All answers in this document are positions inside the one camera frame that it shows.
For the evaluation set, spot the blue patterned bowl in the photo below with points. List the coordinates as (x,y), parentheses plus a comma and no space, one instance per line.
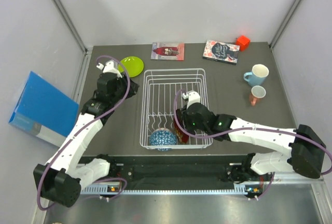
(162,137)

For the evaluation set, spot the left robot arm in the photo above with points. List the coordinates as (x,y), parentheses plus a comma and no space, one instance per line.
(60,180)

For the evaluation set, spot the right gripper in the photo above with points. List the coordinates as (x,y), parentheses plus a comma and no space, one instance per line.
(185,118)

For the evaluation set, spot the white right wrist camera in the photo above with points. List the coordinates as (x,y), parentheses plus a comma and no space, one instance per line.
(191,97)

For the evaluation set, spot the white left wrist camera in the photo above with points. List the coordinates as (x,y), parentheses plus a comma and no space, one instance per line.
(108,67)

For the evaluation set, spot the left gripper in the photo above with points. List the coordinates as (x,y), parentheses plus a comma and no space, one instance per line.
(133,88)

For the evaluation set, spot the red pink book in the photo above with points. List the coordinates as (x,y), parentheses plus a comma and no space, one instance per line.
(168,51)

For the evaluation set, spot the floral dark blue book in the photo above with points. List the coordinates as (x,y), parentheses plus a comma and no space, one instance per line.
(221,52)

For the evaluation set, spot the pink ceramic mug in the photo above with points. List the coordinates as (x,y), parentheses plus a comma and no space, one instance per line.
(257,93)

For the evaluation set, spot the white wire dish rack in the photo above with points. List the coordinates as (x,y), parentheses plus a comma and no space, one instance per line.
(159,93)

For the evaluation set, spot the red floral plate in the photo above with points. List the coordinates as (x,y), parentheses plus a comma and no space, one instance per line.
(181,136)

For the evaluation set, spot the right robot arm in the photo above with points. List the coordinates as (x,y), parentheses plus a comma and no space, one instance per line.
(297,150)

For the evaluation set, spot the orange red cube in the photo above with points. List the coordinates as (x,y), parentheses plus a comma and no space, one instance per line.
(243,42)

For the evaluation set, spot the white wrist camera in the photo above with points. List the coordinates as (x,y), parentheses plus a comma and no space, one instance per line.
(191,97)
(108,67)

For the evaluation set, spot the lime green plate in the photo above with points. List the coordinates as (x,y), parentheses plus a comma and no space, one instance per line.
(134,65)

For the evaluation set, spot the blue white box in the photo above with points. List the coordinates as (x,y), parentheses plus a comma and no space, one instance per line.
(44,111)

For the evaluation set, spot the light blue mug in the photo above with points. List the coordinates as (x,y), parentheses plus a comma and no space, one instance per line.
(257,75)

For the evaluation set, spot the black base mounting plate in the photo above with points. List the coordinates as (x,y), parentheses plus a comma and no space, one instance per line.
(224,168)

